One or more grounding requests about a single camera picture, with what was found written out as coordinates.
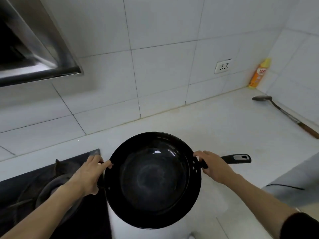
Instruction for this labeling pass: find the black cable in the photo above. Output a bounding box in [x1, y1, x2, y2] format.
[265, 184, 305, 191]

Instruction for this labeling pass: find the yellow bottle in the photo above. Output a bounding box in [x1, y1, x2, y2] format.
[248, 58, 271, 89]

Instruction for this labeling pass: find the beige wooden board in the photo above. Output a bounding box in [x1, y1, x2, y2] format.
[298, 202, 319, 216]

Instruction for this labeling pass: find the metal spatula wooden handle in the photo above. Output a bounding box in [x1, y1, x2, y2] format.
[252, 95, 319, 140]

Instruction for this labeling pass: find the black wok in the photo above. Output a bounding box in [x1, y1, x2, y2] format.
[98, 131, 252, 229]

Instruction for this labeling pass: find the white wall socket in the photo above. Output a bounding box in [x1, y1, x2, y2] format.
[214, 59, 232, 74]

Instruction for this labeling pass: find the person's right hand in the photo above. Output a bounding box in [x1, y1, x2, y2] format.
[193, 150, 237, 186]

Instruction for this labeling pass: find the black steel range hood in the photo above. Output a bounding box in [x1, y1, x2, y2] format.
[0, 0, 83, 87]

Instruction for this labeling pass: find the black glass gas stove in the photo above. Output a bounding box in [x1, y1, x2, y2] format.
[0, 148, 113, 239]

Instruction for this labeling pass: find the person's right forearm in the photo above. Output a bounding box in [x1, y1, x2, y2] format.
[225, 174, 297, 239]

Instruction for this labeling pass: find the person's black shirt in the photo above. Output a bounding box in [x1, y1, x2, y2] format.
[280, 212, 319, 239]

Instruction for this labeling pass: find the person's left hand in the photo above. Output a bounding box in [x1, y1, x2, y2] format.
[67, 154, 113, 197]

